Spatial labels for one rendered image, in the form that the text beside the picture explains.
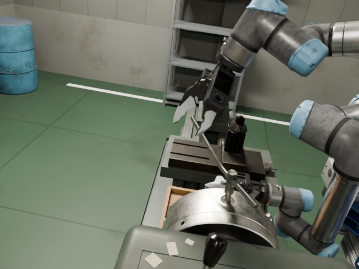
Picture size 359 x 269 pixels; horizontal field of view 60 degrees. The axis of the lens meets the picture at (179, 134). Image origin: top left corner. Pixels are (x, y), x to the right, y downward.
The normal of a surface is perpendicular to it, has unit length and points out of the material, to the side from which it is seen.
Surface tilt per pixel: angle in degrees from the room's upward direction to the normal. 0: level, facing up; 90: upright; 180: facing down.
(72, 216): 0
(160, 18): 90
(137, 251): 0
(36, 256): 0
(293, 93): 90
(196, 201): 30
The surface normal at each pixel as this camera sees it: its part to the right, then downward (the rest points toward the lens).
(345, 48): -0.48, 0.67
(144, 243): 0.12, -0.86
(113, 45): -0.16, 0.47
